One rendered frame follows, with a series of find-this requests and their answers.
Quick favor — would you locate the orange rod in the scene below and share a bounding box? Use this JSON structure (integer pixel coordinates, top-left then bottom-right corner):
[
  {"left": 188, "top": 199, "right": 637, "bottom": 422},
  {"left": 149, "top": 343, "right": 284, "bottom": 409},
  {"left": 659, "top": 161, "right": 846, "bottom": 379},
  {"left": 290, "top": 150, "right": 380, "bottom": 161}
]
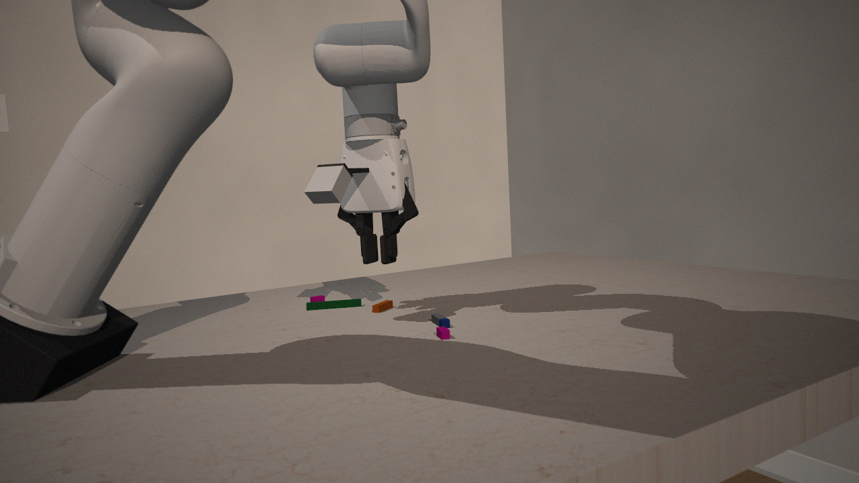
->
[{"left": 372, "top": 300, "right": 393, "bottom": 313}]

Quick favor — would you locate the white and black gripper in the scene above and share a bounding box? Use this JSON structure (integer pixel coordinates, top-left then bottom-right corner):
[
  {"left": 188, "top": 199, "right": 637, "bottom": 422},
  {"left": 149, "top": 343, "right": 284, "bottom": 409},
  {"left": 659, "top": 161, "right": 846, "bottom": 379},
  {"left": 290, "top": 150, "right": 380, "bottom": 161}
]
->
[{"left": 338, "top": 136, "right": 419, "bottom": 264}]

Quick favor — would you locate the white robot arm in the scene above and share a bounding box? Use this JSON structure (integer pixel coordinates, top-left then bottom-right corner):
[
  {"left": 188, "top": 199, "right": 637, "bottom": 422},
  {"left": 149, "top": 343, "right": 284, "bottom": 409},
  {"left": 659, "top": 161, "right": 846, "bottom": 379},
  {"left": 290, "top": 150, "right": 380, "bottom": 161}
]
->
[{"left": 0, "top": 0, "right": 431, "bottom": 336}]

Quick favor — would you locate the green rod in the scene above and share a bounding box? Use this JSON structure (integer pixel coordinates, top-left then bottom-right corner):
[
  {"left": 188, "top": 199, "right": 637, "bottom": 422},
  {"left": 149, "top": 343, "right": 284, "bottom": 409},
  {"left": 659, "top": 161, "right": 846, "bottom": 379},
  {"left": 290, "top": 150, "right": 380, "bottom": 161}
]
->
[{"left": 307, "top": 299, "right": 362, "bottom": 311}]

